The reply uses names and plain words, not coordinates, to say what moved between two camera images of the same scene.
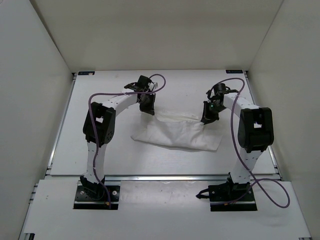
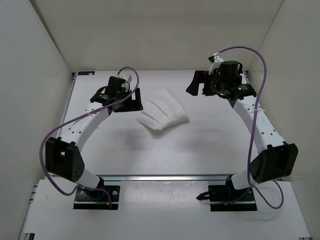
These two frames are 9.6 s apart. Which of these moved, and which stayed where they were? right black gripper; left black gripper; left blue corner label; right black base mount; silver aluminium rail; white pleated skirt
Moved: right black gripper; white pleated skirt; left black gripper
Stayed: right black base mount; silver aluminium rail; left blue corner label
